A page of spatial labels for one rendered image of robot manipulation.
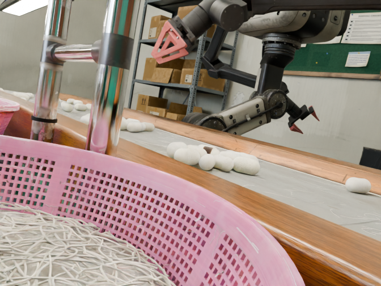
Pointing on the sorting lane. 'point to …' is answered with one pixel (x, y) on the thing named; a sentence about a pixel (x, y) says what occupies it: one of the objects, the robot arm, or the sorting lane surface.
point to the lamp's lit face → (25, 6)
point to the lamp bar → (12, 5)
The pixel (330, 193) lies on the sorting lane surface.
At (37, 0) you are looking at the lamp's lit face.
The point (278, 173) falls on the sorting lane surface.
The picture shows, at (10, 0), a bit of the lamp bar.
